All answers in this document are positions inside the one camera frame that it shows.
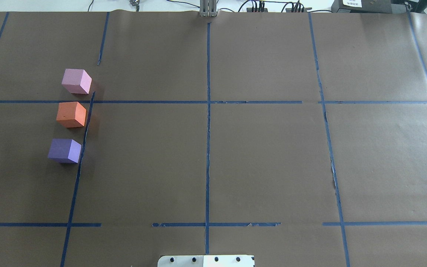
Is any orange foam block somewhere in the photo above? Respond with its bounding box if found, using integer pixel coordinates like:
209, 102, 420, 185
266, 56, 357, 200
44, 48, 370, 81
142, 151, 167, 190
56, 102, 87, 128

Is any brown paper table cover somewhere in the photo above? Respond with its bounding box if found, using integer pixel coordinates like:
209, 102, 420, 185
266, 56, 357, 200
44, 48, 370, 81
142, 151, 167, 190
0, 10, 427, 267

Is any pink foam block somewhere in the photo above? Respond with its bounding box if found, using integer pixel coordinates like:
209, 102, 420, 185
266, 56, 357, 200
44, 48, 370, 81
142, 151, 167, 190
61, 68, 93, 95

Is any purple foam block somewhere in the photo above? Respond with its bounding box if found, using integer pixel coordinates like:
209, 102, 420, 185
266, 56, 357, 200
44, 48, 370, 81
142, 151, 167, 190
47, 139, 82, 164

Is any orange black connector strip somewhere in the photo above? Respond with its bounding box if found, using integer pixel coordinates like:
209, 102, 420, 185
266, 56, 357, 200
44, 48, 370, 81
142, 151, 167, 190
238, 0, 312, 12

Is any black box with label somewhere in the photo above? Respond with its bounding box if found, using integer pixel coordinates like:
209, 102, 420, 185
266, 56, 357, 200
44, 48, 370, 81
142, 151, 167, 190
331, 0, 409, 14

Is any aluminium frame post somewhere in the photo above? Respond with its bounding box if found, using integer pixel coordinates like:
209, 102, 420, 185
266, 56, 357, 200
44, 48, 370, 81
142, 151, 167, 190
199, 0, 218, 17

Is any white camera mast pedestal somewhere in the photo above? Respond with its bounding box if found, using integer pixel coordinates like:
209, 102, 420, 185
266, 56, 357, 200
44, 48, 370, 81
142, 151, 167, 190
157, 254, 255, 267

